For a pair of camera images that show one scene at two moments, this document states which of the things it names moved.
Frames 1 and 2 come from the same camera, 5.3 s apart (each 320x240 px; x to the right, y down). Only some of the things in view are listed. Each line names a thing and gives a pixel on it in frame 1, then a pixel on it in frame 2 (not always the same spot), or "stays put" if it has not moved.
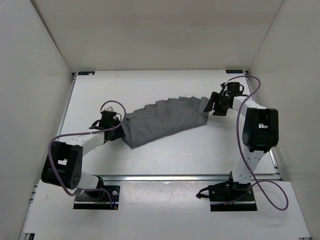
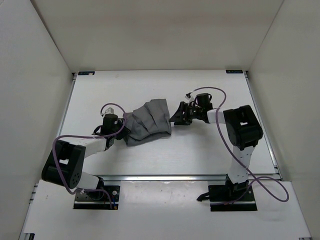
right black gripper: [217, 111] → [180, 117]
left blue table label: [86, 73] stays put
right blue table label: [234, 71] stays put
